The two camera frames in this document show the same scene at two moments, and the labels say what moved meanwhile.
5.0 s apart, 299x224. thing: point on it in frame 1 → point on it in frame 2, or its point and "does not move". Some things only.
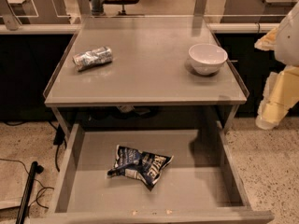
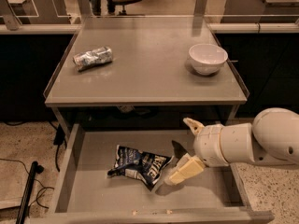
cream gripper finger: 280,94 → 188,166
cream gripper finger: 268,41 → 195,126
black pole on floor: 34,170 does not move
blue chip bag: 132,163 does not move
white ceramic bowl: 206,59 does not move
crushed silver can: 88,60 does not move
